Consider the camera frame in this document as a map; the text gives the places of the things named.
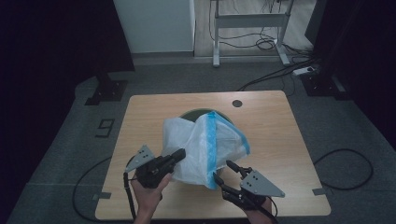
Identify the person's right hand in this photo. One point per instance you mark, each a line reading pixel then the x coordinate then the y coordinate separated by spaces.
pixel 258 214

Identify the white power strip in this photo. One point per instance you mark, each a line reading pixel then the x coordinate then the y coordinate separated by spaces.
pixel 302 71

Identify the dark round table grommet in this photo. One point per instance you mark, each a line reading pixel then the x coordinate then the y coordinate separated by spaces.
pixel 237 103

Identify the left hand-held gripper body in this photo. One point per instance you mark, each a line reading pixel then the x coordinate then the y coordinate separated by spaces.
pixel 152 172

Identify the green plastic bin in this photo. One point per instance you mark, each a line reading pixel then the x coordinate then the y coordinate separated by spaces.
pixel 199 112

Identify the white plastic bag blue edge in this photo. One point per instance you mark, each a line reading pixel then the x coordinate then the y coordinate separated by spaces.
pixel 199 149

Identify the dark curtain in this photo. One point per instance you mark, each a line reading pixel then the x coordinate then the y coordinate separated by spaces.
pixel 46 62
pixel 361 46

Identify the white cabinet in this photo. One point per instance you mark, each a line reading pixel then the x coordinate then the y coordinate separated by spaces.
pixel 155 26

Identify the black stand base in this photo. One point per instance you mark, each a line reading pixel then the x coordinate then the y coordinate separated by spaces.
pixel 323 85
pixel 107 90

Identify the white metal desk frame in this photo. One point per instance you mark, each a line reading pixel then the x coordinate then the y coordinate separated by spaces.
pixel 249 20

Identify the person's left hand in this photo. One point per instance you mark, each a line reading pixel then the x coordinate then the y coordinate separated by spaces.
pixel 151 196

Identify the grey tape piece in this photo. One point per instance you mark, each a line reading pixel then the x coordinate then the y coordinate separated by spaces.
pixel 102 196
pixel 319 192

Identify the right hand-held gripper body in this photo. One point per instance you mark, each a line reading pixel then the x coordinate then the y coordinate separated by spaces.
pixel 255 189

